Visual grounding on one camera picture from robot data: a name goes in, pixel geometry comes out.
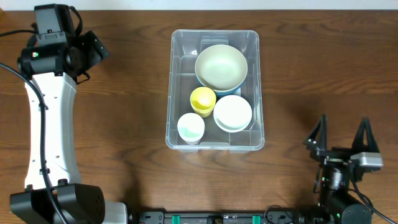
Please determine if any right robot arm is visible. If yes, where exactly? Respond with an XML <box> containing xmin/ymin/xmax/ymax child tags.
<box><xmin>297</xmin><ymin>115</ymin><xmax>383</xmax><ymax>223</ymax></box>

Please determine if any cream beige bowl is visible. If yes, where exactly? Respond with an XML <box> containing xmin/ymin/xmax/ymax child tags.
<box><xmin>195</xmin><ymin>45</ymin><xmax>248</xmax><ymax>91</ymax></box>

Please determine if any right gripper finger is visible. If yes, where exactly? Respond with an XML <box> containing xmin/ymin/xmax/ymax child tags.
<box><xmin>303</xmin><ymin>114</ymin><xmax>327</xmax><ymax>151</ymax></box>
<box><xmin>352</xmin><ymin>119</ymin><xmax>380</xmax><ymax>153</ymax></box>

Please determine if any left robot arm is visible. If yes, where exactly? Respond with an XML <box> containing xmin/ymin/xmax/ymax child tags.
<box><xmin>10</xmin><ymin>4</ymin><xmax>131</xmax><ymax>223</ymax></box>

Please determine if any clear plastic storage container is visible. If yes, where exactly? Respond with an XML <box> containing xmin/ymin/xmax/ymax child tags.
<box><xmin>165</xmin><ymin>29</ymin><xmax>266</xmax><ymax>152</ymax></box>

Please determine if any light blue cup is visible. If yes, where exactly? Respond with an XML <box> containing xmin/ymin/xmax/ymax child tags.
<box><xmin>182</xmin><ymin>138</ymin><xmax>201</xmax><ymax>145</ymax></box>

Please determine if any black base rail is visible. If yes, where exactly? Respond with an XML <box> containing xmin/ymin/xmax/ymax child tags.
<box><xmin>135</xmin><ymin>205</ymin><xmax>335</xmax><ymax>224</ymax></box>

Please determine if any cream white cup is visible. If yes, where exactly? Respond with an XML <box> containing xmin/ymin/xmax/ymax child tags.
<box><xmin>177</xmin><ymin>113</ymin><xmax>205</xmax><ymax>138</ymax></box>

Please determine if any white small bowl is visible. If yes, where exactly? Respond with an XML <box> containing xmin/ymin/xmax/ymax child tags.
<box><xmin>213</xmin><ymin>95</ymin><xmax>252</xmax><ymax>133</ymax></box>

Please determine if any yellow cup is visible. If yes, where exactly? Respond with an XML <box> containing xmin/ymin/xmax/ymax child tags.
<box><xmin>190</xmin><ymin>86</ymin><xmax>216</xmax><ymax>111</ymax></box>
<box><xmin>192</xmin><ymin>105</ymin><xmax>215</xmax><ymax>118</ymax></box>

